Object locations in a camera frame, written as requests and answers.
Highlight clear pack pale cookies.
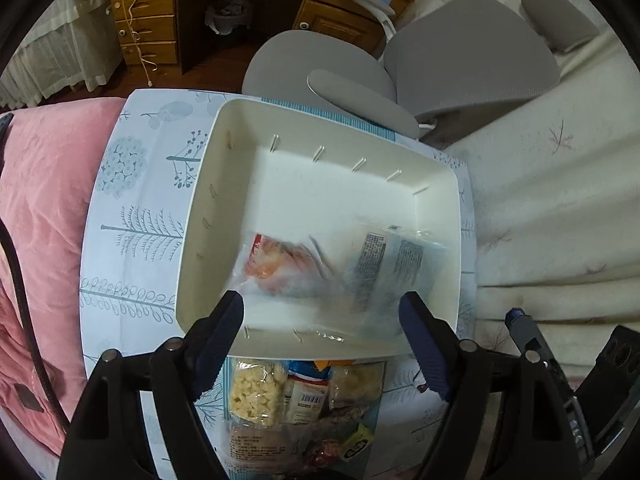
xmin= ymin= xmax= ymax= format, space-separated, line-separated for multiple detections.
xmin=329 ymin=362 xmax=385 ymax=410

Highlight clear pack mixed nuts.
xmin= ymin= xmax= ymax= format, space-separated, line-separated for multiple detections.
xmin=318 ymin=404 xmax=370 ymax=434

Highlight clear pack yellow puffed snacks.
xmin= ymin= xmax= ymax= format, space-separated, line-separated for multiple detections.
xmin=229 ymin=359 xmax=288 ymax=428

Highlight white blue snack bag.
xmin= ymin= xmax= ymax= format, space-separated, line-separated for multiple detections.
xmin=343 ymin=223 xmax=448 ymax=339

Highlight clear pack of brown cakes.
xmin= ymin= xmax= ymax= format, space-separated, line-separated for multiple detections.
xmin=217 ymin=419 xmax=309 ymax=476

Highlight blue white red snack packet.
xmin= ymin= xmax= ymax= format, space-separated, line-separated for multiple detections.
xmin=283 ymin=361 xmax=330 ymax=425

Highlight red white triangular snack bag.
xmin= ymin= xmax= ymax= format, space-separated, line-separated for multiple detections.
xmin=227 ymin=232 xmax=338 ymax=299

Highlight small red candy packet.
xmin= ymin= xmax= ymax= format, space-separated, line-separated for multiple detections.
xmin=304 ymin=439 xmax=342 ymax=469

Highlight cream floral curtain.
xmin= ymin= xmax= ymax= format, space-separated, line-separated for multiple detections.
xmin=409 ymin=0 xmax=639 ymax=384

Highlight white plastic storage bin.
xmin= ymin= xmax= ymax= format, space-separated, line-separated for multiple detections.
xmin=176 ymin=99 xmax=461 ymax=330

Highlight blue patterned tablecloth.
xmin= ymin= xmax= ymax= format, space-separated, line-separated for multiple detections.
xmin=79 ymin=90 xmax=474 ymax=479

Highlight grey office chair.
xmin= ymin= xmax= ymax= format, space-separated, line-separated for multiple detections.
xmin=242 ymin=0 xmax=599 ymax=140

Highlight pink quilt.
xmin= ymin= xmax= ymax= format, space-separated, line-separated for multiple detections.
xmin=0 ymin=97 xmax=127 ymax=458

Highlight lace covered cabinet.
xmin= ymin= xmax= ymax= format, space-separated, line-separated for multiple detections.
xmin=1 ymin=0 xmax=122 ymax=110

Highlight black cable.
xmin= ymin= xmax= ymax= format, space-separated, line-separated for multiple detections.
xmin=0 ymin=112 xmax=72 ymax=434

